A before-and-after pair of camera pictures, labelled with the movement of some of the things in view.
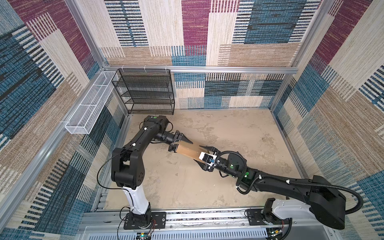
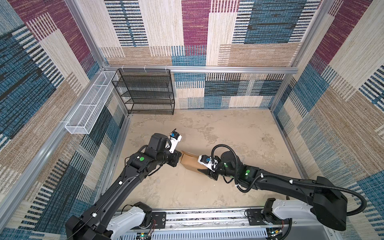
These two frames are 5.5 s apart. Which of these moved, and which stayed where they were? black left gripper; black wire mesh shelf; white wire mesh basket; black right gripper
Moved: black left gripper; black right gripper
Stayed: black wire mesh shelf; white wire mesh basket
